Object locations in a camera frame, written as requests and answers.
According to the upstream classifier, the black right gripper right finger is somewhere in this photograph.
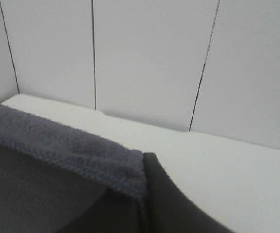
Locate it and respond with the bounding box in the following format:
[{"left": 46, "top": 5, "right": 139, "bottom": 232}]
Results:
[{"left": 144, "top": 153, "right": 232, "bottom": 233}]

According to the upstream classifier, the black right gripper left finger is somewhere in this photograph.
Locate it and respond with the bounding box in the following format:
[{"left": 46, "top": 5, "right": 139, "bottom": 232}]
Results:
[{"left": 0, "top": 146, "right": 140, "bottom": 233}]

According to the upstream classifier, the dark grey towel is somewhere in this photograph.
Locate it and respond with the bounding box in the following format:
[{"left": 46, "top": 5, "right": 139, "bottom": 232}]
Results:
[{"left": 0, "top": 100, "right": 147, "bottom": 233}]

